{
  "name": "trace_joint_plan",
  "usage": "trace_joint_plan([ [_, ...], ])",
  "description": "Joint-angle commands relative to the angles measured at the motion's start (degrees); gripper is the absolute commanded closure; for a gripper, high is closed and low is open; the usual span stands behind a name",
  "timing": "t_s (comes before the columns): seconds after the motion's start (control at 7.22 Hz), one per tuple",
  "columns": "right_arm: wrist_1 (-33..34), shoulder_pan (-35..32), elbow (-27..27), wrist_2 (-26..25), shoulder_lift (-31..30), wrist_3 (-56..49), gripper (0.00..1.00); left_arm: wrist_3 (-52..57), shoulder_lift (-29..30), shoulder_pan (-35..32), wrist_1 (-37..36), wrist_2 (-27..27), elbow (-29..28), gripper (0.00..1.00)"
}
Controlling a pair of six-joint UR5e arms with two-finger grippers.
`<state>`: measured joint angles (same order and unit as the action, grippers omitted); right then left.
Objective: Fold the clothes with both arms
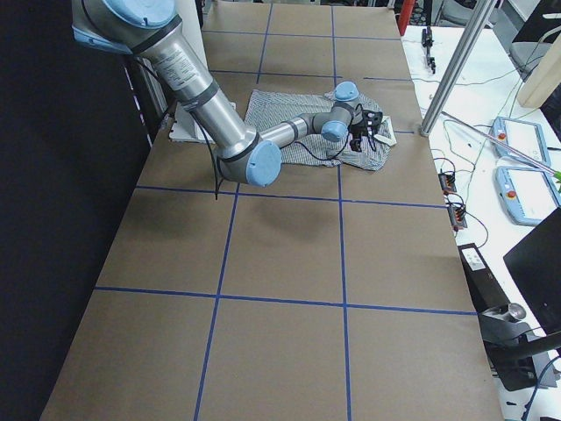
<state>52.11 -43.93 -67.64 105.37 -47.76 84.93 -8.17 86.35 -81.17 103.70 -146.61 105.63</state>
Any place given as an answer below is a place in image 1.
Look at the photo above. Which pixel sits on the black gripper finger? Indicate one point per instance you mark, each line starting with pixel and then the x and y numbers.
pixel 356 145

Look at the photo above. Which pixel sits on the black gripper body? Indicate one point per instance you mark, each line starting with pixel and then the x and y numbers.
pixel 358 130

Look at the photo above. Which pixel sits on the striped polo shirt white collar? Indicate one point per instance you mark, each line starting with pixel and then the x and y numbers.
pixel 302 117

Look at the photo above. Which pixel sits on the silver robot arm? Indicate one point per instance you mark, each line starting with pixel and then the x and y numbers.
pixel 153 30

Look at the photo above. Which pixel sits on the orange black connector board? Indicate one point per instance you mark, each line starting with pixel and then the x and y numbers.
pixel 447 182

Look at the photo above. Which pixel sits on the black tripod stick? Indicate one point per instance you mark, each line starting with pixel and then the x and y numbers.
pixel 427 44

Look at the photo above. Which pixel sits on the upper blue teach pendant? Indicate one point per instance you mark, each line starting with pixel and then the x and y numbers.
pixel 523 135

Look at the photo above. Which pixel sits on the blue teach pendant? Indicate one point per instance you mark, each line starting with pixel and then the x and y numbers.
pixel 523 135
pixel 528 195

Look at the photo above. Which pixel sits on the lower blue teach pendant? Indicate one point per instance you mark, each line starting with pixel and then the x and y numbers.
pixel 528 195

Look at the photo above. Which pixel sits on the black box with white label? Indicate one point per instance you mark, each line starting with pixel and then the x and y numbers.
pixel 484 288

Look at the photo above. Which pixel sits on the metal rod with white hook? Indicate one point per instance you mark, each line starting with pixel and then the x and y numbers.
pixel 503 144

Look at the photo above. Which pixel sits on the black monitor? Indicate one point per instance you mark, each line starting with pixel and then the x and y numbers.
pixel 534 265

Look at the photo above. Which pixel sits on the black desk stand with knob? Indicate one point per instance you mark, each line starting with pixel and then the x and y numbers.
pixel 519 356

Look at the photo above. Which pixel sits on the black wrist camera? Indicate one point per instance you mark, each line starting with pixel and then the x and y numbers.
pixel 371 122

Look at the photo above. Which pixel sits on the aluminium frame post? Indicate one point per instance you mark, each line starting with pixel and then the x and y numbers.
pixel 467 41

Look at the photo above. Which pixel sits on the white camera mast with base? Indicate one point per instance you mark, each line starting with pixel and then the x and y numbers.
pixel 202 107

